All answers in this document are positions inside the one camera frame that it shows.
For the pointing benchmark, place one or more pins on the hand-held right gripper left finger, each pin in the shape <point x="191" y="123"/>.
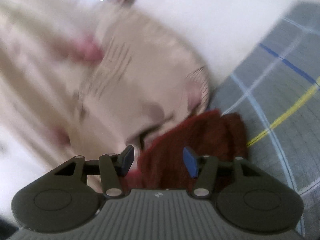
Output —
<point x="128" y="160"/>

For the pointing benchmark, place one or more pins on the beige printed curtain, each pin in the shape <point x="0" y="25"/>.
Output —
<point x="75" y="80"/>

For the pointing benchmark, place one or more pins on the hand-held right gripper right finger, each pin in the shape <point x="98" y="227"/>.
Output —
<point x="190" y="163"/>

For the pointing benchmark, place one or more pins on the grey checked bed sheet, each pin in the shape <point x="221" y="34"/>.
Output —
<point x="280" y="100"/>

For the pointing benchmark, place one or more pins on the maroon knitted cloth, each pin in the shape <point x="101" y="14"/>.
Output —
<point x="180" y="140"/>

